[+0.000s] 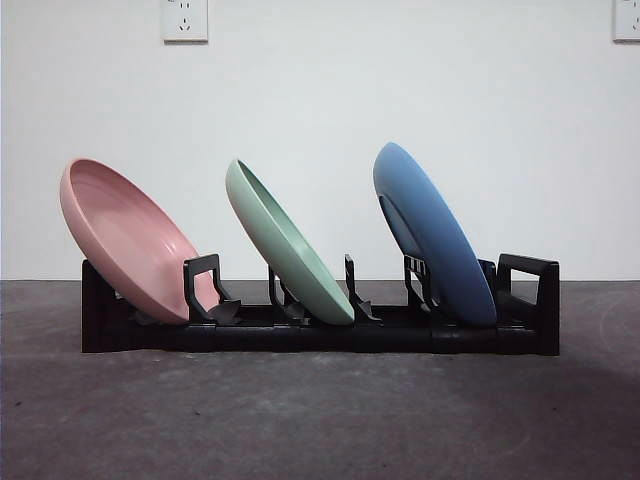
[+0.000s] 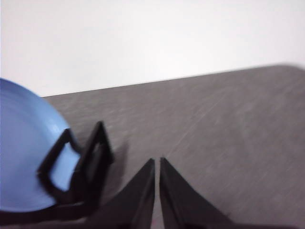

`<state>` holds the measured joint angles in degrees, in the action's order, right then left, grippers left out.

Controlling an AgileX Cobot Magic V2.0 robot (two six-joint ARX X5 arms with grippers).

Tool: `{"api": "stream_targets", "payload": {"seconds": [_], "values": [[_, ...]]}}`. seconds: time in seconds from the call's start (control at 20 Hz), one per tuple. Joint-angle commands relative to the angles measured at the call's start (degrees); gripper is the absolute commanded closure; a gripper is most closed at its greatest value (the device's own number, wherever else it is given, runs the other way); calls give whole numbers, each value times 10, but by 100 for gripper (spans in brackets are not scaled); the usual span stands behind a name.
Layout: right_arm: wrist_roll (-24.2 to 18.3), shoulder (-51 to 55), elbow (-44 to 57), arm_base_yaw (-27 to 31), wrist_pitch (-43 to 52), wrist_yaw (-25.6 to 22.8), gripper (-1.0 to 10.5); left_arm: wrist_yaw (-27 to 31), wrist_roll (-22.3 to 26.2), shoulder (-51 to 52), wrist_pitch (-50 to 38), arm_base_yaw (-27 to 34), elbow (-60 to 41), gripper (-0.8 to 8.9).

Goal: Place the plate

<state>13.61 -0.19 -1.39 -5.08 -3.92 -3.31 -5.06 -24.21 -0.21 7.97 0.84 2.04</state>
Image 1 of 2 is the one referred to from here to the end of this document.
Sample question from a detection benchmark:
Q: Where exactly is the green round plate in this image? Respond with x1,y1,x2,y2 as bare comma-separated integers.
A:
224,158,357,322

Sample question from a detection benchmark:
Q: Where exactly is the blue round plate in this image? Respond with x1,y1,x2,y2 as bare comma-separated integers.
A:
372,141,499,330

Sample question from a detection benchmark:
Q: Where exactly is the pink round plate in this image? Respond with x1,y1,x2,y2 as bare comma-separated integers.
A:
59,157,224,325

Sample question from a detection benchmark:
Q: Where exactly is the black plastic dish rack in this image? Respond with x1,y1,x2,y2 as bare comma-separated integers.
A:
81,252,561,357

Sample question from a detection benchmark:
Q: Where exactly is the white wall socket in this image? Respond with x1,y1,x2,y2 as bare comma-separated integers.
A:
613,0,640,43
161,0,209,43

